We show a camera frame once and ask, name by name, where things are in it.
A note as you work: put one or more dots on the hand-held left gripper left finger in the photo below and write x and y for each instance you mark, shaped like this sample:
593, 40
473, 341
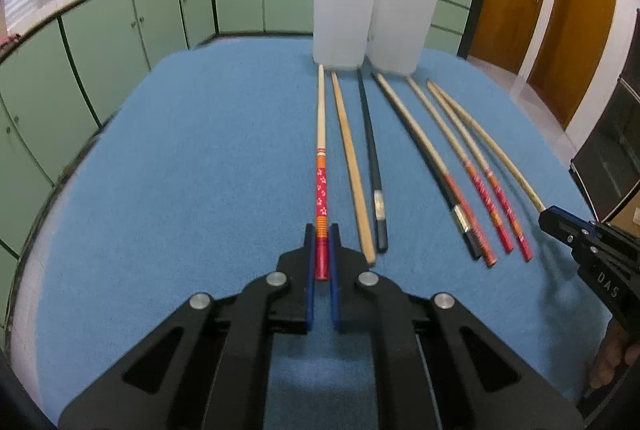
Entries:
310, 295

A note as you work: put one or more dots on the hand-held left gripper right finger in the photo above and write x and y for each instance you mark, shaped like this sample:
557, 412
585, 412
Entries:
334, 305

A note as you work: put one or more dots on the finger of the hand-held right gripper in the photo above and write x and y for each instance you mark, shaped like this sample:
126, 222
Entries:
562, 225

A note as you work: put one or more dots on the pale bamboo chopstick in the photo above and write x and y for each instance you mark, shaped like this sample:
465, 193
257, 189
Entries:
520, 177

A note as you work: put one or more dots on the black chopstick silver band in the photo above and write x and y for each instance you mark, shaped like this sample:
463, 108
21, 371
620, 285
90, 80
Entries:
372, 160
472, 245

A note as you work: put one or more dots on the red floral chopstick orange bands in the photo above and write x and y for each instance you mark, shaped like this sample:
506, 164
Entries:
320, 190

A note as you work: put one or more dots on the plain wooden chopstick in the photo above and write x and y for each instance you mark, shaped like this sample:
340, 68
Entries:
350, 160

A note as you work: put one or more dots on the translucent white plastic container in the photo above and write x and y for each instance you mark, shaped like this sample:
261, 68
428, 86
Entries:
342, 20
405, 30

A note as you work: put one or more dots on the person's right hand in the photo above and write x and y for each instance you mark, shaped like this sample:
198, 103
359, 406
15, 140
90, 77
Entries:
610, 357

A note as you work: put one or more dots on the black furniture unit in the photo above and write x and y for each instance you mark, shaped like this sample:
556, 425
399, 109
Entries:
615, 145

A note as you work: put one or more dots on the blue tablecloth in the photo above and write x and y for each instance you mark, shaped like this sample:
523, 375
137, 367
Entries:
200, 160

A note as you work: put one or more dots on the green kitchen base cabinets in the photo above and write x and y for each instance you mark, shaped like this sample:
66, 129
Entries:
100, 35

